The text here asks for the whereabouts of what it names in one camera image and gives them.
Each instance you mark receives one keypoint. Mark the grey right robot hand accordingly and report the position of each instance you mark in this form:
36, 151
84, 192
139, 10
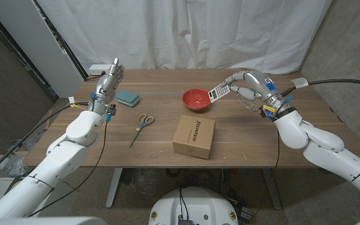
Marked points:
259, 84

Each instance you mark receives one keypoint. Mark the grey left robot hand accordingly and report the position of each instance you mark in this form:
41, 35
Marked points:
106, 86

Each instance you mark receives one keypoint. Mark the white pocket calculator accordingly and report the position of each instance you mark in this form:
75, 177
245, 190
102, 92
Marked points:
219, 93

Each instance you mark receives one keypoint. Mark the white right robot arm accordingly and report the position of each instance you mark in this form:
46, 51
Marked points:
323, 150

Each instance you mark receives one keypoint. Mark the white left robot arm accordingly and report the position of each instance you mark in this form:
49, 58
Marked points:
55, 159

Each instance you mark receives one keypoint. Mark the red bowl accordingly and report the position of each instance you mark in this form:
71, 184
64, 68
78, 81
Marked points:
195, 98

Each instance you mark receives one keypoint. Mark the brown cardboard box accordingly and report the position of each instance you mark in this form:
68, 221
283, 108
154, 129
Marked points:
194, 137

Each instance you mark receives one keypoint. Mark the white power strip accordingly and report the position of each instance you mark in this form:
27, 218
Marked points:
98, 68

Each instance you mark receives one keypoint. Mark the clear plastic glasses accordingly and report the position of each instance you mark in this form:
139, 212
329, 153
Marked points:
248, 106

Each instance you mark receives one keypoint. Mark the teal sponge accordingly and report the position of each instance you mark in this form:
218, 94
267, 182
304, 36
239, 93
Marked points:
127, 98

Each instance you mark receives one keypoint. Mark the white cabinet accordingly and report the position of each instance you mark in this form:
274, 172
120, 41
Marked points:
42, 53

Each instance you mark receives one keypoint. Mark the white curtain backdrop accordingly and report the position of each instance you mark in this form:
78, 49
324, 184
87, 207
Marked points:
183, 34

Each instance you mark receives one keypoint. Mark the grey table leg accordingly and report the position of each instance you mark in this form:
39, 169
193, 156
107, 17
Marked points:
272, 187
113, 187

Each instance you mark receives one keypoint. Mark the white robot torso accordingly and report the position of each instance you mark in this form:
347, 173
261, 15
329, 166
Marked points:
192, 206

